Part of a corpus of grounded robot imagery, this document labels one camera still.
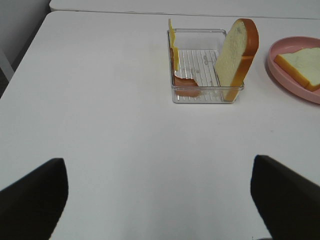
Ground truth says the bread slice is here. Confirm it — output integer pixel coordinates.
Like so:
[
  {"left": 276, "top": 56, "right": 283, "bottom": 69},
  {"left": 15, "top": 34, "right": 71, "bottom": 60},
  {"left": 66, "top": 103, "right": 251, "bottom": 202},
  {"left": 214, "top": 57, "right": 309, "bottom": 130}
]
[
  {"left": 274, "top": 47, "right": 320, "bottom": 92},
  {"left": 215, "top": 18, "right": 259, "bottom": 102}
]

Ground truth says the pink wavy bacon strip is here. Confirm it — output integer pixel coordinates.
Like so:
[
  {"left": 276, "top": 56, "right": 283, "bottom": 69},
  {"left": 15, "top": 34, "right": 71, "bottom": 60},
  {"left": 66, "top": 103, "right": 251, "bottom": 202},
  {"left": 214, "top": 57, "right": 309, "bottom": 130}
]
[{"left": 169, "top": 47, "right": 201, "bottom": 97}]

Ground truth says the yellow cheese slice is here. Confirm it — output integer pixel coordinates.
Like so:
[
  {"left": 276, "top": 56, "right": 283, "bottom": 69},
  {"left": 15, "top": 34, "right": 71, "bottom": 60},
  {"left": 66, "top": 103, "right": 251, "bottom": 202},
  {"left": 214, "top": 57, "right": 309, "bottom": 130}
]
[{"left": 168, "top": 18, "right": 179, "bottom": 71}]

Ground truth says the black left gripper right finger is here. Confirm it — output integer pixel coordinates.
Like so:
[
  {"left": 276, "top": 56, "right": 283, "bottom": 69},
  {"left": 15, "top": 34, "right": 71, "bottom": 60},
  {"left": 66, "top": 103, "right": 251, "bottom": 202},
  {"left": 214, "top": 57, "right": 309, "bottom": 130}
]
[{"left": 250, "top": 155, "right": 320, "bottom": 240}]

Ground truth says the pink round plate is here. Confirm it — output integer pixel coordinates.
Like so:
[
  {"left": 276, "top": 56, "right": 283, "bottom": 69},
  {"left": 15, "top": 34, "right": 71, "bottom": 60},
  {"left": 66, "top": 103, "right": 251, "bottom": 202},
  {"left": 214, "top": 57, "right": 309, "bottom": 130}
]
[{"left": 266, "top": 36, "right": 320, "bottom": 104}]

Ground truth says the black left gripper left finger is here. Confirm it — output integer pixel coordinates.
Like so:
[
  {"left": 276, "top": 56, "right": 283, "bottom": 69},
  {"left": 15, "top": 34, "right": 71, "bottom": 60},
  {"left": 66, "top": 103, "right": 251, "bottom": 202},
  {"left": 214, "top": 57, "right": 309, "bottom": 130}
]
[{"left": 0, "top": 158, "right": 69, "bottom": 240}]

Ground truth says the left clear plastic tray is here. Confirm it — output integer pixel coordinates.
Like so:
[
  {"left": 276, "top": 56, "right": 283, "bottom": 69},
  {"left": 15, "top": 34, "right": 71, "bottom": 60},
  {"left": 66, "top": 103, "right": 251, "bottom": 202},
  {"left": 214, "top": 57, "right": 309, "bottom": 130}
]
[{"left": 168, "top": 28, "right": 244, "bottom": 104}]

